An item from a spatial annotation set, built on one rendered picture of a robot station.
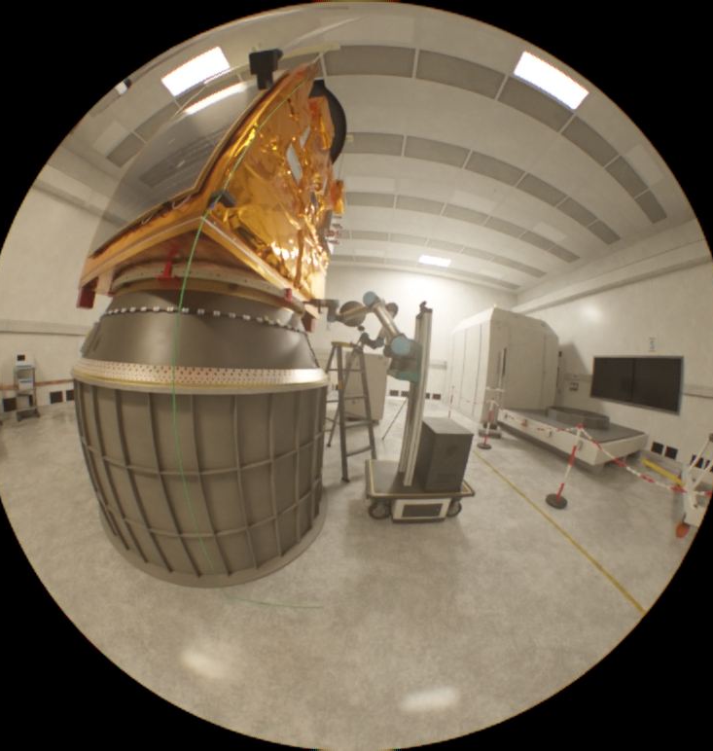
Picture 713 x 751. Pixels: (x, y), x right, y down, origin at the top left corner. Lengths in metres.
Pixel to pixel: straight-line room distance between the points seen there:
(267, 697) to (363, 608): 0.75
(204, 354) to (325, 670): 1.55
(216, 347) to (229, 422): 0.33
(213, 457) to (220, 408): 0.23
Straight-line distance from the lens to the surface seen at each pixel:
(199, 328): 1.11
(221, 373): 1.01
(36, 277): 6.20
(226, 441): 1.06
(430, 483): 1.91
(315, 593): 1.51
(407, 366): 1.54
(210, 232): 0.99
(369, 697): 1.32
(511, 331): 6.78
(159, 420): 1.05
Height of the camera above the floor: 1.31
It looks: 3 degrees down
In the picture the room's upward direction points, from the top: 5 degrees clockwise
